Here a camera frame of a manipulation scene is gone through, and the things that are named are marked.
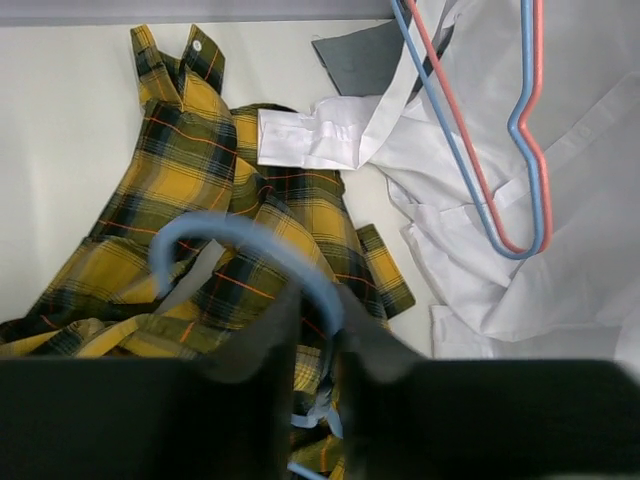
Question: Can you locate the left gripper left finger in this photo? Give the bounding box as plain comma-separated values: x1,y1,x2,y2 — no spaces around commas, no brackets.
1,284,300,479

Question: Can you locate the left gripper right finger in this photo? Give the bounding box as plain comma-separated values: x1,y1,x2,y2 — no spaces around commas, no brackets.
338,287,639,479

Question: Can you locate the light blue wire hanger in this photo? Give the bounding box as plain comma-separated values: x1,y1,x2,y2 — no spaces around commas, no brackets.
391,1,553,260
149,213,344,479

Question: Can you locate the yellow black plaid shirt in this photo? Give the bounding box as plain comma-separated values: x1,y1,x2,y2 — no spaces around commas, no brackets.
1,25,415,479

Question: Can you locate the pink wire hanger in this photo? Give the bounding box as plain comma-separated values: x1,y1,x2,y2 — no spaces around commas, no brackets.
407,1,533,249

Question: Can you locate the white shirt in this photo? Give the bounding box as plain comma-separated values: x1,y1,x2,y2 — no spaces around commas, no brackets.
257,0,640,361

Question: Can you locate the grey garment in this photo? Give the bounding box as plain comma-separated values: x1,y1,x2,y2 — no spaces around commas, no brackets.
310,9,451,99

